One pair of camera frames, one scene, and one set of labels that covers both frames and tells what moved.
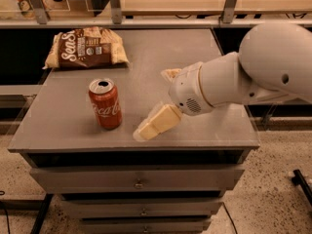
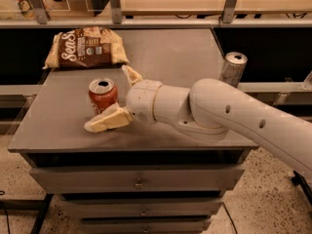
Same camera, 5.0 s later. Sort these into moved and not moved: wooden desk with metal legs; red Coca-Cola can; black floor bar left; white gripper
Moved: white gripper
Not moved: black floor bar left; wooden desk with metal legs; red Coca-Cola can
